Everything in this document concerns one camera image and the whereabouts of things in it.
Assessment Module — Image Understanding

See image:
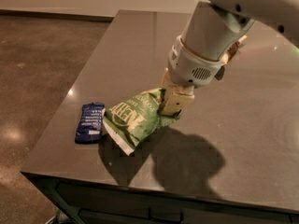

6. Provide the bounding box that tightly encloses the blue rxbar blueberry bar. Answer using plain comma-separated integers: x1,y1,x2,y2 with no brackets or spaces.
75,103,105,144

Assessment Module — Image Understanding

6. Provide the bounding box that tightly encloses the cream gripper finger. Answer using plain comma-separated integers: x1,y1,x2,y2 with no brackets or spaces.
161,68,169,91
160,85,194,116

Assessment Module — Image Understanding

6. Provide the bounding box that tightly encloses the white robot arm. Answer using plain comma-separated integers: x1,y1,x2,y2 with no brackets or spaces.
160,0,299,116

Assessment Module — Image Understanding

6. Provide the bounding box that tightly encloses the brown and cream chip bag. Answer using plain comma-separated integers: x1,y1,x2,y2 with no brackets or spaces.
221,35,247,65

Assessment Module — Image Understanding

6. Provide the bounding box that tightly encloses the green jalapeno chip bag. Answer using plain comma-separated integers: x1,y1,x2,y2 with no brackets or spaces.
103,88,179,156

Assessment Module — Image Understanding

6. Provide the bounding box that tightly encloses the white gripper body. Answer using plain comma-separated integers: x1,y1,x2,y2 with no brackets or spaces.
168,35,221,88

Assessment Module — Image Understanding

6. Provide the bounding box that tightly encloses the dark table frame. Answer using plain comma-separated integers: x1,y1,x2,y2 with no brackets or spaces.
22,172,299,224

